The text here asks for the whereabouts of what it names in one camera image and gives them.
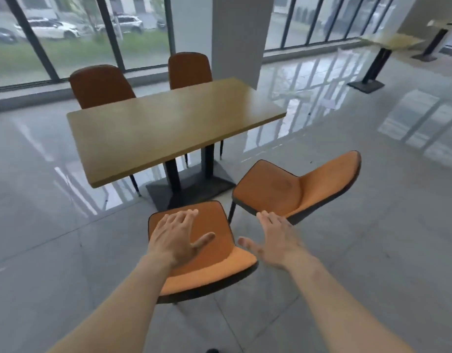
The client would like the person's right hand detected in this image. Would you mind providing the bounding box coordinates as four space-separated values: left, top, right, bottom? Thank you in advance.
237 211 312 272

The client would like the person's left hand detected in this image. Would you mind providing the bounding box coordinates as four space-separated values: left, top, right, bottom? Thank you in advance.
147 209 216 270

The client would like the person's right forearm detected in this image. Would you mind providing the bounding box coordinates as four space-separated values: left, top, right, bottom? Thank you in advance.
285 253 418 353

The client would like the person's left forearm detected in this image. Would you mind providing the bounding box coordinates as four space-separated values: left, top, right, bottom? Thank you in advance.
46 253 175 353

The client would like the orange padded chair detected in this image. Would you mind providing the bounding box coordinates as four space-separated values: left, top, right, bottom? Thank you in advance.
168 52 224 168
148 201 259 305
69 64 142 197
228 151 362 225

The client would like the white car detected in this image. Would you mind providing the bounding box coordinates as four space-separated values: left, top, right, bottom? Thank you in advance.
14 18 81 40
96 14 144 35

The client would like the dark framed glass window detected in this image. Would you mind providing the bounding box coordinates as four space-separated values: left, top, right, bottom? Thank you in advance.
264 0 400 52
0 0 176 94

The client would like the dark car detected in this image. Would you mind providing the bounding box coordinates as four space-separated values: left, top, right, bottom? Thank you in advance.
0 25 19 45

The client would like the wooden table with black pedestal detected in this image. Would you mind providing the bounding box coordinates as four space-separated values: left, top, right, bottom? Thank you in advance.
347 32 426 94
66 78 287 212
412 18 452 63

